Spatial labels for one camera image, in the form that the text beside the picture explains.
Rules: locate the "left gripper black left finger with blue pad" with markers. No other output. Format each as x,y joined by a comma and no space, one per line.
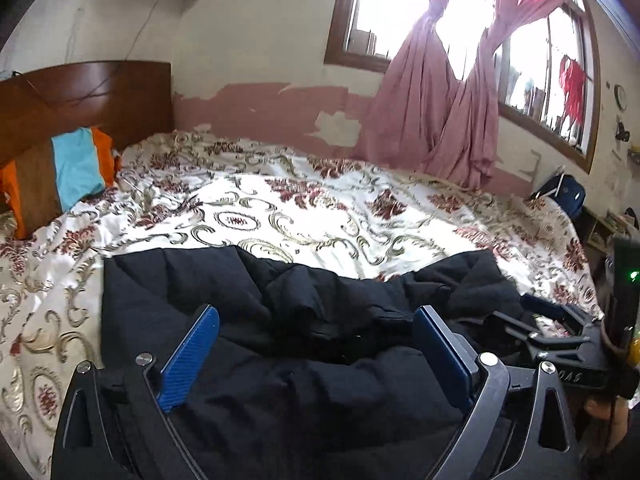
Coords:
115,422

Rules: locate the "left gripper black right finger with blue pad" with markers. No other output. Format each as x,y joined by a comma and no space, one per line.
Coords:
515,421

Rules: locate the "black padded jacket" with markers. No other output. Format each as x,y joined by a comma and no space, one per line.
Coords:
313,376

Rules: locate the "person's right hand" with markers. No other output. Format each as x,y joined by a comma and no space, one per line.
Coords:
609,423

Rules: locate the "black device green light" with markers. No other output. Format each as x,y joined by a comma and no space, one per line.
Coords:
621,313

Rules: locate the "wooden side shelf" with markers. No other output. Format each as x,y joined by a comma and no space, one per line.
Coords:
601,231

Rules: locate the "blue chair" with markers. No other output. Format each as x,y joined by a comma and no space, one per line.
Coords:
566,191

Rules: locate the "pink right curtain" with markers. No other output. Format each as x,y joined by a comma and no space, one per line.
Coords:
467,149

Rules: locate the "pink curtain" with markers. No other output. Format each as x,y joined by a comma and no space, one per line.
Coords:
404,126
467,149

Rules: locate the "floral white red bedspread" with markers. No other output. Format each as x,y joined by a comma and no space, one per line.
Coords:
191,190

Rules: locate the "orange brown blue striped pillow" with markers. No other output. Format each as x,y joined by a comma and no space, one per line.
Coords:
53,176

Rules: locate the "brown framed window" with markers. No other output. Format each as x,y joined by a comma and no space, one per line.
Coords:
367,34

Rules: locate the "red garment outside window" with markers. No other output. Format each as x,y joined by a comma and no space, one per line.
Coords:
572,80

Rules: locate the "pink left curtain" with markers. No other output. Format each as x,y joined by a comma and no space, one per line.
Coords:
404,126

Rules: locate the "brown wooden headboard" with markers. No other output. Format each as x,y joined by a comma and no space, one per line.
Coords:
127,100

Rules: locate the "round wall clock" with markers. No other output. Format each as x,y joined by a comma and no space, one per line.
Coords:
620,97

